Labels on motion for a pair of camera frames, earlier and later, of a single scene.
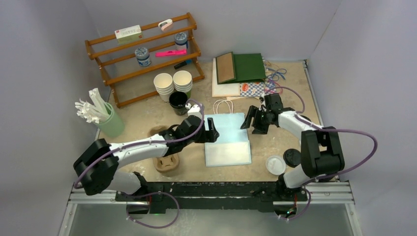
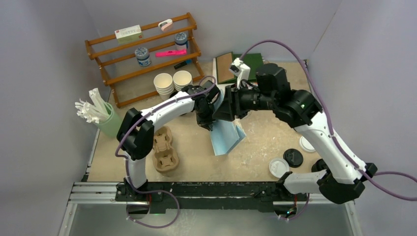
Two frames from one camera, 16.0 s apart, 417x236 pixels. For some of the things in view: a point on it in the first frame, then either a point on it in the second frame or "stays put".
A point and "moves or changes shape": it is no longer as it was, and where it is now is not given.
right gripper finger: (252, 113) → (225, 111)
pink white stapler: (165, 24) stays put
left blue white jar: (142, 54) stays put
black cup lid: (292, 157) stays put
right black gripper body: (265, 112) → (247, 100)
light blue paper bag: (233, 147) moves or changes shape
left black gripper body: (200, 137) → (205, 114)
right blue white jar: (180, 41) stays put
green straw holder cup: (114, 126) stays put
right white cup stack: (183, 82) stays put
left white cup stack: (164, 86) stays put
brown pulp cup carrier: (169, 162) stays put
